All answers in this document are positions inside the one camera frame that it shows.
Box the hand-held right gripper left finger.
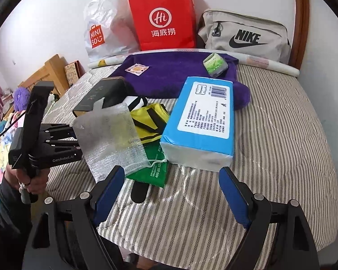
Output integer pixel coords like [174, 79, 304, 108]
[23, 165, 126, 270]

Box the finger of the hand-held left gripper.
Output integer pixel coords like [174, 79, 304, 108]
[39, 122, 76, 140]
[43, 136, 82, 150]

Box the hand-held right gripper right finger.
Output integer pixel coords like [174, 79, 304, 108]
[218, 166, 321, 270]

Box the green foil packet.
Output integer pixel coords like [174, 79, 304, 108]
[125, 143, 169, 189]

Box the silver mesh drawstring pouch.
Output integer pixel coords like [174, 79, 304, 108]
[73, 97, 169, 181]

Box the blue tissue pack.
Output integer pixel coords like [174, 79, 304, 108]
[160, 76, 235, 172]

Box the yellow pouch with black straps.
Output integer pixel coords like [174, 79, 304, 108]
[121, 96, 170, 149]

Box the person's left forearm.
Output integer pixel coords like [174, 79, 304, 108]
[0, 178, 34, 270]

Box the person's left hand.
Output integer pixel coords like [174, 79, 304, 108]
[4, 163, 48, 196]

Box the purple fluffy toy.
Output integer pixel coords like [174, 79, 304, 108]
[14, 87, 31, 111]

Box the colourful printed bedding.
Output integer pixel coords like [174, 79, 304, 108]
[0, 110, 26, 214]

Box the black box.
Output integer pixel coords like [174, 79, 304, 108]
[72, 78, 127, 119]

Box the patterned cardboard box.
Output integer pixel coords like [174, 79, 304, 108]
[64, 60, 82, 86]

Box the striped mattress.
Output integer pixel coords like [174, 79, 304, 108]
[41, 62, 337, 259]

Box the small patterned sachet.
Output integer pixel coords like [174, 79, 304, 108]
[124, 63, 150, 75]

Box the purple towel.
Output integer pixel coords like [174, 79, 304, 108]
[110, 51, 252, 109]

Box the white plastic shopping bag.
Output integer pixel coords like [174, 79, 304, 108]
[83, 0, 141, 64]

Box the small green tissue packet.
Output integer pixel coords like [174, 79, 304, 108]
[203, 53, 228, 78]

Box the white printed paper roll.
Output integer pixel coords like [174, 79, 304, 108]
[87, 49, 300, 78]

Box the red paper shopping bag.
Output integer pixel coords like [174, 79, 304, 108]
[128, 0, 198, 52]

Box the grey sling bag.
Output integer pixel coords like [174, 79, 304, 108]
[197, 10, 292, 65]

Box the wooden headboard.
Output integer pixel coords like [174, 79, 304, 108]
[287, 0, 310, 71]

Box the light wooden bed frame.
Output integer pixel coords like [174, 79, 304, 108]
[18, 54, 71, 96]

